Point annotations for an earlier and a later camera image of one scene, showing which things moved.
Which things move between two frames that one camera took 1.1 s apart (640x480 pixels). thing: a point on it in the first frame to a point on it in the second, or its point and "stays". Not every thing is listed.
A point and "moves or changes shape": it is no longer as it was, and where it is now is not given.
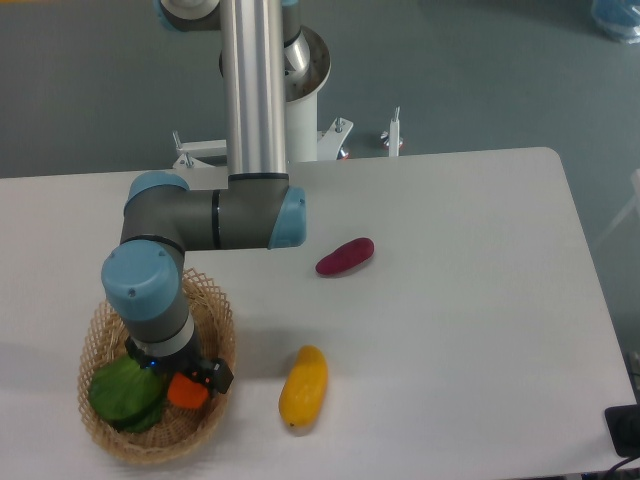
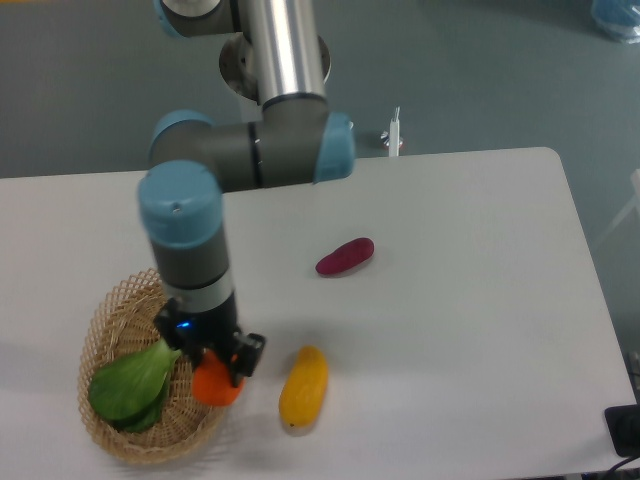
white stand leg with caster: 392,137 stays
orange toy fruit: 185,393 moves or changes shape
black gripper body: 190,360 to 212,329
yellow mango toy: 303,390 stays
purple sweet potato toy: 345,256 stays
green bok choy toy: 126,395 stays
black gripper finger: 216,374 to 245,354
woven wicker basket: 181,431 stays
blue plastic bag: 618,19 stays
